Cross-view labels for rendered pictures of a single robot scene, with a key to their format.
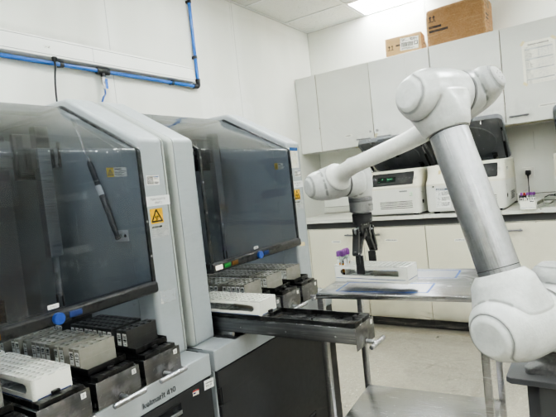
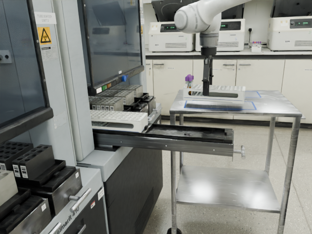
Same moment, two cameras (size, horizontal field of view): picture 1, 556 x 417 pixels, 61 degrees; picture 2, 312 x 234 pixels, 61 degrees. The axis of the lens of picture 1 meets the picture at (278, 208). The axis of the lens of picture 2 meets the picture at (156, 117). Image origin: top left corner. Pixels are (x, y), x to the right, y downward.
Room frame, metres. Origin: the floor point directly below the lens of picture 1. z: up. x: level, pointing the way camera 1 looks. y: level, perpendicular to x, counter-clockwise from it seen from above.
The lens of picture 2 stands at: (0.64, 0.32, 1.21)
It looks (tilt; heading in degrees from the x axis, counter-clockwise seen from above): 19 degrees down; 343
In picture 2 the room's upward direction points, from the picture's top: 2 degrees counter-clockwise
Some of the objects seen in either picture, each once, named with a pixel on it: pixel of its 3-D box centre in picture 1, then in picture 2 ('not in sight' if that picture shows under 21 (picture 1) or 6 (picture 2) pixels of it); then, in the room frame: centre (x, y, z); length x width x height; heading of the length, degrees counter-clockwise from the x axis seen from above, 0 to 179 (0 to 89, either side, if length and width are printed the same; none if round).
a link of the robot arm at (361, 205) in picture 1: (361, 205); (209, 40); (1.80, -0.31, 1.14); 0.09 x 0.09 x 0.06
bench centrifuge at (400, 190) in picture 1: (397, 174); (174, 24); (4.01, -1.03, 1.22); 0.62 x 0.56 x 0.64; 144
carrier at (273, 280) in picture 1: (272, 280); (128, 99); (1.97, 0.05, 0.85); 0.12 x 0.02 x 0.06; 146
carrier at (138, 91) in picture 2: (291, 272); (138, 92); (2.10, -0.03, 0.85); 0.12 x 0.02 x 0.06; 145
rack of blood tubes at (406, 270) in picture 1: (375, 271); (213, 93); (1.78, -0.34, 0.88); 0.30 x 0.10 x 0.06; 53
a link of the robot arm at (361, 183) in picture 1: (355, 177); (208, 16); (1.79, -0.30, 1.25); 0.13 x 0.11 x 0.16; 122
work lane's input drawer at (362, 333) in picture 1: (278, 323); (152, 136); (1.60, 0.04, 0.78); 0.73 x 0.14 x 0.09; 56
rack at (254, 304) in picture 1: (235, 304); (111, 121); (1.70, 0.19, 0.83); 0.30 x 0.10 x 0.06; 56
